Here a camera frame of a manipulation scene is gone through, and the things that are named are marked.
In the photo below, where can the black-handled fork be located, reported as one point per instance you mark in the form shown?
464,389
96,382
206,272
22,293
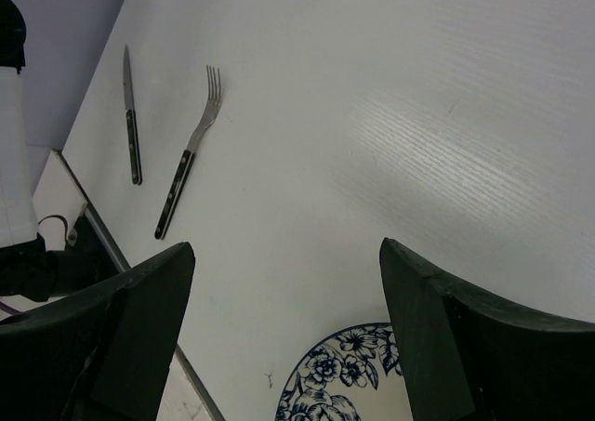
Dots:
209,116

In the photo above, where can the blue floral plate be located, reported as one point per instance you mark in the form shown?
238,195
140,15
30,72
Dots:
353,374

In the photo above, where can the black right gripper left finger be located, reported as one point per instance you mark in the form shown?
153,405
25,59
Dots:
102,353

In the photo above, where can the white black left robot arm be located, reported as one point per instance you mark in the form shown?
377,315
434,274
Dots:
25,266

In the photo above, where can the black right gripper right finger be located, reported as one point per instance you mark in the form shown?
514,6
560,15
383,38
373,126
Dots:
468,354

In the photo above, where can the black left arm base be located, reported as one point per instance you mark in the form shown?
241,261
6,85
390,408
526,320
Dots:
83,258

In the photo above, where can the black-handled steak knife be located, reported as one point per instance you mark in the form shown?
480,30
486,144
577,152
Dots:
131,121

